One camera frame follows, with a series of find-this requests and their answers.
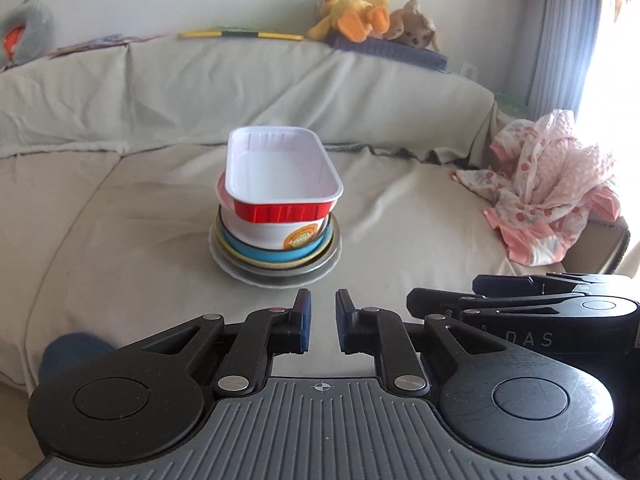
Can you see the yellow duck plush toy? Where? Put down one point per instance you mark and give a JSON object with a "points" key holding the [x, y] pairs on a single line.
{"points": [[354, 19]]}

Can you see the white paper bowl orange sticker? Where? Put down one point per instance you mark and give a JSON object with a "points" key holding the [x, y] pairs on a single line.
{"points": [[271, 236]]}

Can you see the white bowl yellow rim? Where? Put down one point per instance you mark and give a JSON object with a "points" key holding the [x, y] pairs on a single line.
{"points": [[271, 259]]}

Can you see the beige sofa cover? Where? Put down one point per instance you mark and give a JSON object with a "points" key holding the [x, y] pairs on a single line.
{"points": [[110, 160]]}

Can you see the grey neck pillow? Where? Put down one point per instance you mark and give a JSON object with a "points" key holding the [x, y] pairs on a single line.
{"points": [[26, 33]]}

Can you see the yellow black stick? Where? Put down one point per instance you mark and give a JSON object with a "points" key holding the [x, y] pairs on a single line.
{"points": [[239, 33]]}

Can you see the stainless steel bowl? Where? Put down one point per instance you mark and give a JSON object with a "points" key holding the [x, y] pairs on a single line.
{"points": [[325, 261]]}

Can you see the red white foil tray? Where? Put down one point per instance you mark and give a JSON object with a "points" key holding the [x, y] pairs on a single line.
{"points": [[280, 175]]}

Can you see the blue ceramic bowl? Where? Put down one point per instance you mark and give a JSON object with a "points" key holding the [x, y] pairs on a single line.
{"points": [[273, 243]]}

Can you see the blue jeans knee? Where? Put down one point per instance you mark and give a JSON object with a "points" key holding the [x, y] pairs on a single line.
{"points": [[69, 350]]}

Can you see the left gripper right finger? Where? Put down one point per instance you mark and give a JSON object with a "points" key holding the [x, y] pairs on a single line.
{"points": [[410, 359]]}

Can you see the books on sofa back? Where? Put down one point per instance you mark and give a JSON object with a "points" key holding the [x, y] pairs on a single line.
{"points": [[99, 44]]}

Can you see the navy striped cushion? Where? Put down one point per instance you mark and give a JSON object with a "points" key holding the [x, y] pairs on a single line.
{"points": [[392, 51]]}

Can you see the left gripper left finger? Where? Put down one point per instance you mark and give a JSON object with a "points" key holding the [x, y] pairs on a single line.
{"points": [[236, 357]]}

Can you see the pink floral baby clothes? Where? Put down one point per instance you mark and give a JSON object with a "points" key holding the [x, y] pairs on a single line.
{"points": [[543, 186]]}

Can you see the white plate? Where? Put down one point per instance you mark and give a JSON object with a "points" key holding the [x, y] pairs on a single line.
{"points": [[272, 283]]}

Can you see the grey curtain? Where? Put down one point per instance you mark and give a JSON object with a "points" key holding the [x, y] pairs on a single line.
{"points": [[568, 36]]}

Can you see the brown dog plush toy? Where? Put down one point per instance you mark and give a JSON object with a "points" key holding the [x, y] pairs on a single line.
{"points": [[410, 27]]}

